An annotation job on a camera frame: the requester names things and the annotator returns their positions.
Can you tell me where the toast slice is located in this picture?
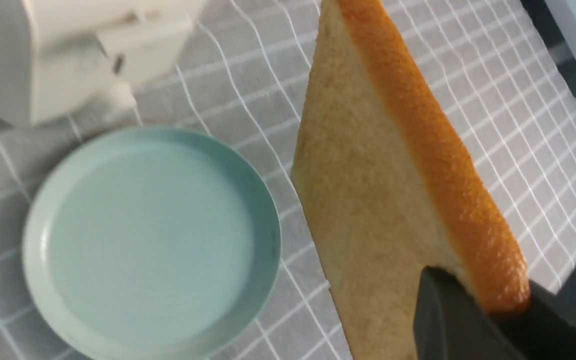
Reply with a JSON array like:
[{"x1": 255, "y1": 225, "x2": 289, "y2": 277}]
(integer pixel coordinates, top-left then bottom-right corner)
[{"x1": 291, "y1": 0, "x2": 531, "y2": 360}]

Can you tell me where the white two-slot toaster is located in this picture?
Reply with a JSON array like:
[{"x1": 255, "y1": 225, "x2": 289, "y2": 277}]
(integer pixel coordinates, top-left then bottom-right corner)
[{"x1": 0, "y1": 0, "x2": 209, "y2": 126}]

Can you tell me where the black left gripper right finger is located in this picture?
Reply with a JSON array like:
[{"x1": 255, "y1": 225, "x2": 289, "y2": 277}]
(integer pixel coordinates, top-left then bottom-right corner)
[{"x1": 487, "y1": 279, "x2": 576, "y2": 360}]

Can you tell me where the grey checkered tablecloth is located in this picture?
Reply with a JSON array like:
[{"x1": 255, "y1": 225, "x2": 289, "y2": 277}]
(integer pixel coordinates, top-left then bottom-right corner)
[{"x1": 0, "y1": 0, "x2": 576, "y2": 360}]

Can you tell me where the light green round plate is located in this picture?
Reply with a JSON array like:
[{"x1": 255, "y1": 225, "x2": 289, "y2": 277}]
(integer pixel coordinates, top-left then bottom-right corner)
[{"x1": 22, "y1": 126, "x2": 282, "y2": 360}]

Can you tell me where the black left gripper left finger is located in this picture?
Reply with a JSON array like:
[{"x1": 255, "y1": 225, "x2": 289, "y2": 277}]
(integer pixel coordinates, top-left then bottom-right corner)
[{"x1": 413, "y1": 267, "x2": 526, "y2": 360}]

